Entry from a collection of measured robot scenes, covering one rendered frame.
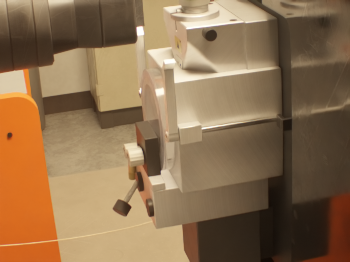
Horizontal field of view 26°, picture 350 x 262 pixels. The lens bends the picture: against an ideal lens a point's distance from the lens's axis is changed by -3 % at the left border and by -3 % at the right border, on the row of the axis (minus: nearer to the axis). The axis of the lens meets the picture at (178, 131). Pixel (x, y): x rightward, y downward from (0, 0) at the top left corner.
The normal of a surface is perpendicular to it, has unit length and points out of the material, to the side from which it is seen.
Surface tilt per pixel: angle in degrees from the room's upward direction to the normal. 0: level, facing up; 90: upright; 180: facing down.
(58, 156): 0
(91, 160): 0
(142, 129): 0
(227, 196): 90
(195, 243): 90
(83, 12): 90
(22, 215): 90
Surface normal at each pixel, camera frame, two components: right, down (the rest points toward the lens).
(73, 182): -0.06, -0.93
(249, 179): 0.24, 0.35
